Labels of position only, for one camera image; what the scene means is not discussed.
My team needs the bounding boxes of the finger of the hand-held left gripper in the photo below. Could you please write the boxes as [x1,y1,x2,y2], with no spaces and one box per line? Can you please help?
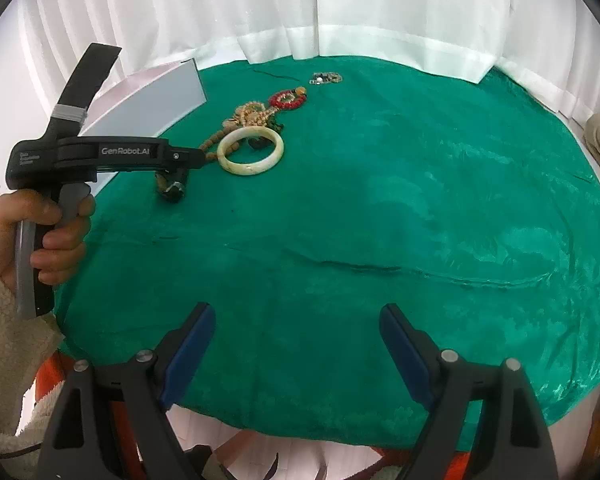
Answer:
[152,166,190,205]

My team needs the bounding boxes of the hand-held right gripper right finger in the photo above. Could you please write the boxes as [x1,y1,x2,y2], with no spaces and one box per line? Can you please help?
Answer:
[378,303,561,480]

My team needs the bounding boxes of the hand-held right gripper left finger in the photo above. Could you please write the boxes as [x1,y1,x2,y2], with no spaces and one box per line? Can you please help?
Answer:
[39,302,217,480]

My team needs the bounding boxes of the white jewelry box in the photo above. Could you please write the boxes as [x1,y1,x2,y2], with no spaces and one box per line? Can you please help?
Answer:
[77,58,207,198]

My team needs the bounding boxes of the wooden bead necklace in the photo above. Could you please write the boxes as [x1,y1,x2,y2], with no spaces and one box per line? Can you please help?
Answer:
[152,101,281,191]

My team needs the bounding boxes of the person's left forearm fleece sleeve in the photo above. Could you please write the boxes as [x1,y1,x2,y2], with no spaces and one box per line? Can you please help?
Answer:
[0,237,66,461]

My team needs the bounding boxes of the person's left hand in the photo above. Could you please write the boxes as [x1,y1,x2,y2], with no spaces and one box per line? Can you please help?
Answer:
[0,190,97,293]

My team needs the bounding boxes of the dark green tassel pendant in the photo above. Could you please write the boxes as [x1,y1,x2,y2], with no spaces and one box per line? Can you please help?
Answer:
[250,120,286,151]

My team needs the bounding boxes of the pale jade bangle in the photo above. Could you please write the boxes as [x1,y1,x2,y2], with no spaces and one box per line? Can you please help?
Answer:
[217,127,285,177]

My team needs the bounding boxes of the green velvet tablecloth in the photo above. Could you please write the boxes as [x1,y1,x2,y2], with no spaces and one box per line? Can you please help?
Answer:
[55,57,600,451]

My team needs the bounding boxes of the thin black thread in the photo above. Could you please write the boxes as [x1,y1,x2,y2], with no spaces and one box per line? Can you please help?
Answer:
[252,67,301,82]

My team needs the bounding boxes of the white curtain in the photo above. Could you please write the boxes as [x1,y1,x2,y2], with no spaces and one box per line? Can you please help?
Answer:
[15,0,596,126]

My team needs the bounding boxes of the red bead bracelet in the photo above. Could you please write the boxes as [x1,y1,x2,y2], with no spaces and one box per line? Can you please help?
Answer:
[269,87,308,111]

